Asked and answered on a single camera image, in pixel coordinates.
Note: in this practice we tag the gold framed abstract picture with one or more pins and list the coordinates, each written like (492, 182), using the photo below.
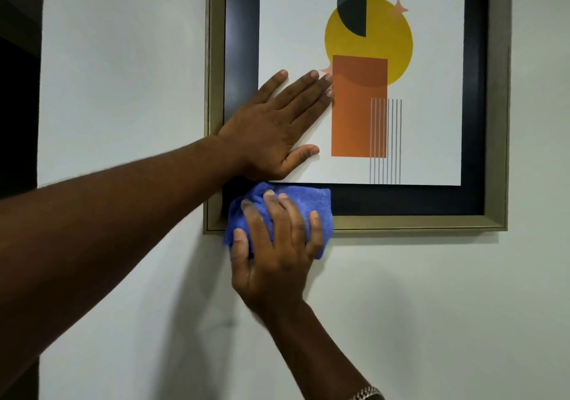
(423, 123)

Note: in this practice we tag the blue microfibre cloth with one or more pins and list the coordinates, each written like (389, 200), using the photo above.
(307, 199)

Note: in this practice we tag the person's left middle finger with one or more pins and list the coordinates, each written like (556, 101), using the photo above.
(307, 94)

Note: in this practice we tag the person's left forearm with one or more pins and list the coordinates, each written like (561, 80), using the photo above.
(111, 217)

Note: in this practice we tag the person's right thumb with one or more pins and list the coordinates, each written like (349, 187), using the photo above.
(239, 252)

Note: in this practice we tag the person's right hand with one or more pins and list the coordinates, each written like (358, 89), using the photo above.
(271, 275)

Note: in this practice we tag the person's left thumb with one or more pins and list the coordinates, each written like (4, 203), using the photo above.
(303, 154)

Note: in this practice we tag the person's right little finger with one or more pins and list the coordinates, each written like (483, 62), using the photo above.
(315, 235)

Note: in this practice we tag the person's left hand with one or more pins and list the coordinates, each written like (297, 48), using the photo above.
(262, 137)

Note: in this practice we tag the person's left little finger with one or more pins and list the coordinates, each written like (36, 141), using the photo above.
(269, 87)

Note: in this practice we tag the person's right middle finger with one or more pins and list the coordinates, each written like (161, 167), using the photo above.
(276, 221)

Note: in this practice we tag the person's right forearm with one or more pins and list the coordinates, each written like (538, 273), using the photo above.
(316, 355)

